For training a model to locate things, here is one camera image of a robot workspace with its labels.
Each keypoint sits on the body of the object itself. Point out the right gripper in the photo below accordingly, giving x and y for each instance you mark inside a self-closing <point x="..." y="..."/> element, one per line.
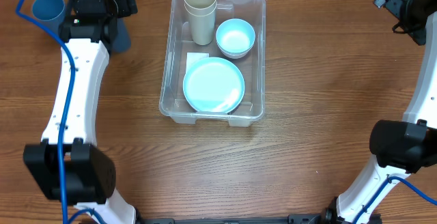
<point x="419" y="29"/>

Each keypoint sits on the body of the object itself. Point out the blue cup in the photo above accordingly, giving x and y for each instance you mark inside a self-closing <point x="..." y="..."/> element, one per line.
<point x="122" y="41"/>
<point x="50" y="13"/>

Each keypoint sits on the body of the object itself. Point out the light blue bowl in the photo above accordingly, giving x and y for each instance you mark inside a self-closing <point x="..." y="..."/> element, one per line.
<point x="235" y="36"/>

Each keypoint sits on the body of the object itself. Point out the light blue plate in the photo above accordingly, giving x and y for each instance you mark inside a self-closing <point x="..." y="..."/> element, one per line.
<point x="213" y="85"/>

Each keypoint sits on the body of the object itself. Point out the grey bowl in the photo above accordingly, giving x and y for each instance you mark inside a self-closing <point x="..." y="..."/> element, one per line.
<point x="235" y="55"/>

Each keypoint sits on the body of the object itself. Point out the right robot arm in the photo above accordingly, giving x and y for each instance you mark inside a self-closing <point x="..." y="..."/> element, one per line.
<point x="398" y="148"/>

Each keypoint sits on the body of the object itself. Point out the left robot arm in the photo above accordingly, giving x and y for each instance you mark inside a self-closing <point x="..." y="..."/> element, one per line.
<point x="67" y="164"/>

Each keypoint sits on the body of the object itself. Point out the clear plastic storage container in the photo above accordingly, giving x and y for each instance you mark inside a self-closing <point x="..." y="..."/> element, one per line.
<point x="172" y="102"/>

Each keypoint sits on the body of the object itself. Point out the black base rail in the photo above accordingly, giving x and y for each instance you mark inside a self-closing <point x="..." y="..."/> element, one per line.
<point x="290" y="219"/>

